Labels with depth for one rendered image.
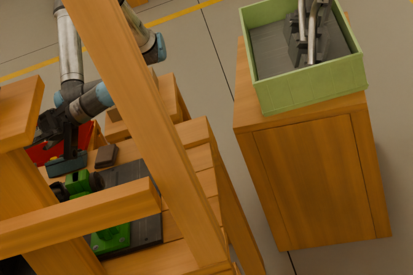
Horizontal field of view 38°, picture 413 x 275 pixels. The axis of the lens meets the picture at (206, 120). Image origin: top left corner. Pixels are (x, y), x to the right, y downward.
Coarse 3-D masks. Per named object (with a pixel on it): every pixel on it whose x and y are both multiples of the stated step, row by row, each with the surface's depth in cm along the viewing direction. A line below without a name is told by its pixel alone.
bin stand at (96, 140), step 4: (92, 120) 270; (96, 124) 269; (96, 128) 267; (100, 128) 273; (92, 132) 263; (96, 132) 265; (100, 132) 271; (92, 136) 260; (96, 136) 270; (100, 136) 271; (92, 140) 258; (96, 140) 271; (100, 140) 271; (104, 140) 275; (88, 144) 257; (92, 144) 256; (96, 144) 272; (100, 144) 272; (104, 144) 273; (88, 148) 255; (92, 148) 254; (96, 148) 274
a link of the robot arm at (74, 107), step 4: (76, 100) 182; (72, 104) 181; (76, 104) 181; (72, 108) 181; (76, 108) 179; (80, 108) 180; (72, 112) 181; (76, 112) 180; (80, 112) 180; (84, 112) 180; (72, 116) 181; (76, 116) 181; (80, 116) 180; (84, 116) 181; (88, 116) 181; (76, 120) 182; (80, 120) 181; (84, 120) 182; (88, 120) 184
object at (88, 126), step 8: (80, 128) 252; (88, 128) 260; (80, 136) 250; (88, 136) 258; (40, 144) 247; (80, 144) 249; (32, 152) 250; (40, 152) 250; (48, 152) 250; (56, 152) 250; (32, 160) 253; (40, 160) 253; (48, 160) 252
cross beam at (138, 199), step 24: (96, 192) 155; (120, 192) 152; (144, 192) 150; (24, 216) 157; (48, 216) 154; (72, 216) 153; (96, 216) 154; (120, 216) 154; (144, 216) 155; (0, 240) 156; (24, 240) 156; (48, 240) 157
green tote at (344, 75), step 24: (264, 0) 272; (288, 0) 271; (336, 0) 253; (264, 24) 278; (360, 48) 221; (288, 72) 224; (312, 72) 224; (336, 72) 224; (360, 72) 225; (264, 96) 229; (288, 96) 230; (312, 96) 230; (336, 96) 231
